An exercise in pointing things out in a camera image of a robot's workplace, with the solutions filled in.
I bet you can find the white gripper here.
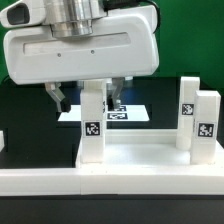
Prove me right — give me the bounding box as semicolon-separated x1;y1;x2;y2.
3;6;159;112

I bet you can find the white desk top tray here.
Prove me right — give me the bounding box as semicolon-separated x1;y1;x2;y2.
74;128;224;169

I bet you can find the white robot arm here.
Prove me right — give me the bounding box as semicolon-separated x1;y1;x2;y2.
0;0;161;112

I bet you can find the white marker base plate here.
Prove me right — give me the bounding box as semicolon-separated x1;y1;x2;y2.
58;105;150;122

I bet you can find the white left obstacle wall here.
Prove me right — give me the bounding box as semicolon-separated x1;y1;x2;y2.
0;130;5;152

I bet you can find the white obstacle wall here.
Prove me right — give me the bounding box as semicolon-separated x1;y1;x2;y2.
0;130;5;152
0;167;224;196

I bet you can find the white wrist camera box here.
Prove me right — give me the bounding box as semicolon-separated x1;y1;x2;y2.
0;0;46;28

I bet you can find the white front obstacle wall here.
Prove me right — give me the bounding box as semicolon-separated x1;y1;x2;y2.
0;167;224;196

